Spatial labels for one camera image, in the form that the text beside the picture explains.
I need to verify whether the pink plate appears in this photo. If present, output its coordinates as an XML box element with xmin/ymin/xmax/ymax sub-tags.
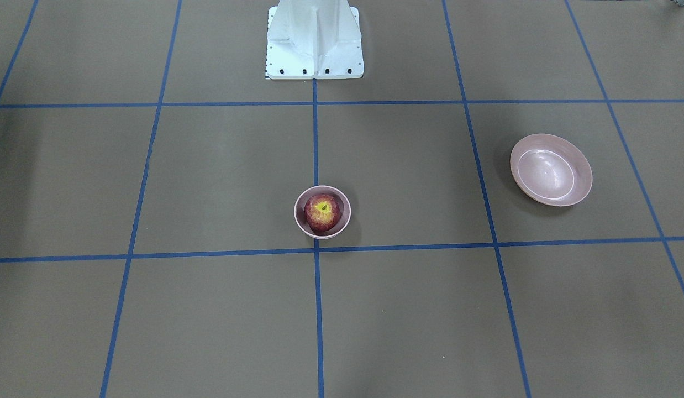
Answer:
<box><xmin>509</xmin><ymin>134</ymin><xmax>593</xmax><ymax>207</ymax></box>

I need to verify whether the pink bowl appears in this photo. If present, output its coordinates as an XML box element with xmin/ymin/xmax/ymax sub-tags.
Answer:
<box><xmin>293</xmin><ymin>185</ymin><xmax>352</xmax><ymax>240</ymax></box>

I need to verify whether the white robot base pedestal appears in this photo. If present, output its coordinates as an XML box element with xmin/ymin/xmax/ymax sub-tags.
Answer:
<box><xmin>265</xmin><ymin>1</ymin><xmax>365</xmax><ymax>80</ymax></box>

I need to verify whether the red apple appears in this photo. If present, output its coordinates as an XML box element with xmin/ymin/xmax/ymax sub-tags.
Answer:
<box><xmin>304</xmin><ymin>194</ymin><xmax>342</xmax><ymax>234</ymax></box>

